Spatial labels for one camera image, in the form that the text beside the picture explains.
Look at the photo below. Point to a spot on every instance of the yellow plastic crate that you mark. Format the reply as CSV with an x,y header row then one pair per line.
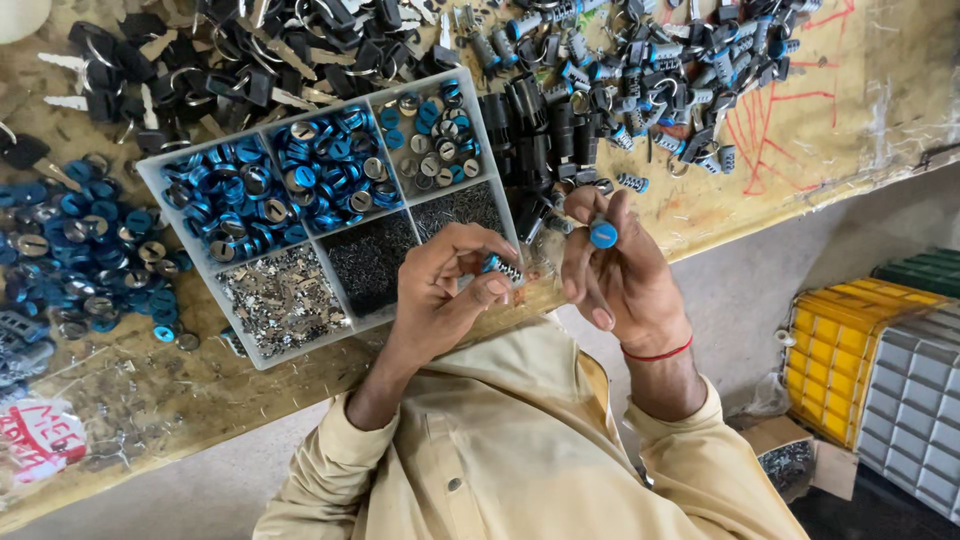
x,y
840,352

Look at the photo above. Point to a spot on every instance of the pile of assembled lock cylinders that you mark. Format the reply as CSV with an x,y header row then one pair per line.
x,y
660,67

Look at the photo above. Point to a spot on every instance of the heap of silver discs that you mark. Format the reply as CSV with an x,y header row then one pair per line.
x,y
431,139

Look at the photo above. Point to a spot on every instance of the pile of black lock housings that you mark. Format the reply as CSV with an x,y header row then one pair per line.
x,y
536,142

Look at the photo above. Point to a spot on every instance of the pile of loose blue caps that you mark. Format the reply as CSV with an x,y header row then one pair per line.
x,y
82,247

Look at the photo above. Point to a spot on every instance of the blue capped lock cylinder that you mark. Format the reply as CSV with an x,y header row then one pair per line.
x,y
603,232

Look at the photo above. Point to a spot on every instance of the person's right hand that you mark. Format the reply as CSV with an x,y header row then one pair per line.
x,y
637,292

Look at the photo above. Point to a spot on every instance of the white plastic compartment tray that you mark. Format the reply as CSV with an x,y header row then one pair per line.
x,y
330,225

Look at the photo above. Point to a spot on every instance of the person's left hand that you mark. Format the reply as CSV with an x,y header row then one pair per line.
x,y
431,300

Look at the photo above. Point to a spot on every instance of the pile of grey lock barrels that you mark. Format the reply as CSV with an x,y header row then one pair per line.
x,y
21,349

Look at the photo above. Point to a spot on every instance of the green plastic crate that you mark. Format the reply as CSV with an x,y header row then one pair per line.
x,y
926,270

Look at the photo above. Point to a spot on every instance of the white round object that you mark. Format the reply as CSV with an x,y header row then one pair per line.
x,y
19,15

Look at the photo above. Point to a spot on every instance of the red wrist thread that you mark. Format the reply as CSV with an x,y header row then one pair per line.
x,y
660,354

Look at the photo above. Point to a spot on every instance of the plastic bag with red print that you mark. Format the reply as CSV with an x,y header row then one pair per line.
x,y
37,439

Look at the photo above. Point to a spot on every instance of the silver ribbed lock cylinder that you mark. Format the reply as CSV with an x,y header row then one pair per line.
x,y
506,270

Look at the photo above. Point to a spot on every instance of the heap of silver metal wafers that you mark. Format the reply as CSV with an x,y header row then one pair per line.
x,y
285,300

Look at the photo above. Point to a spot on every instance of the pile of black keys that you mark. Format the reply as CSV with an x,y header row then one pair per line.
x,y
225,67

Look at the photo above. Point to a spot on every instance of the beige shirt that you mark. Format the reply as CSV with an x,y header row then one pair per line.
x,y
525,465

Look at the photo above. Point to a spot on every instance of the heap of thin metal pins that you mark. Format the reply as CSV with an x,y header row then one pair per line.
x,y
457,210

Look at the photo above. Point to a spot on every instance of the single lock cylinder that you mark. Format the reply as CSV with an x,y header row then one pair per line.
x,y
632,182

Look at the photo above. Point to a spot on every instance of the heap of small dark springs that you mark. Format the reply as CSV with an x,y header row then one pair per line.
x,y
367,259

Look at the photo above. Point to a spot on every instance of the grey plastic crate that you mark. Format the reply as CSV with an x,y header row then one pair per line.
x,y
915,420

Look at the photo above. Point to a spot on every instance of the heap of blue rings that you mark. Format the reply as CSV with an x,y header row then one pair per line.
x,y
337,169
232,199

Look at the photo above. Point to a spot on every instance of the cardboard box of parts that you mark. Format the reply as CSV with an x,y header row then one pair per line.
x,y
795,457

